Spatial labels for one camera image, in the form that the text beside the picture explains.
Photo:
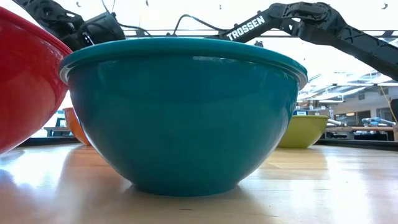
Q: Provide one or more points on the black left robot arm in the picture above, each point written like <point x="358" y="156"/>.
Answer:
<point x="62" y="25"/>

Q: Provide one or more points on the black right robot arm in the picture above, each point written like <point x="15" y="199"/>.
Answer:
<point x="326" y="28"/>

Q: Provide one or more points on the large teal bowl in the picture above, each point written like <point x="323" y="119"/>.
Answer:
<point x="183" y="124"/>

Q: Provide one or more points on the lime green bowl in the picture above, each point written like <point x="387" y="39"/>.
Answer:
<point x="303" y="132"/>

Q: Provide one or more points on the small orange bowl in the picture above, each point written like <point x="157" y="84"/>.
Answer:
<point x="74" y="126"/>

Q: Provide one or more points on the dark background table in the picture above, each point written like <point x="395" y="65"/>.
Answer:
<point x="57" y="130"/>

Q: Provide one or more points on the background wooden workbench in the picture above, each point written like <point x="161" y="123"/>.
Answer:
<point x="360" y="128"/>

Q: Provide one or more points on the large red bowl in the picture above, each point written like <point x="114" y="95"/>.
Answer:
<point x="25" y="87"/>

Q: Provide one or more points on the blue grey background robot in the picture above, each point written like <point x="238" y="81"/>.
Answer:
<point x="376" y="121"/>

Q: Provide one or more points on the black table edge rail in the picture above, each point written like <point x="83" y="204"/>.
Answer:
<point x="357" y="143"/>

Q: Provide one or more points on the black overhead frame bar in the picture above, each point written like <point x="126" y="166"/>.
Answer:
<point x="342" y="32"/>

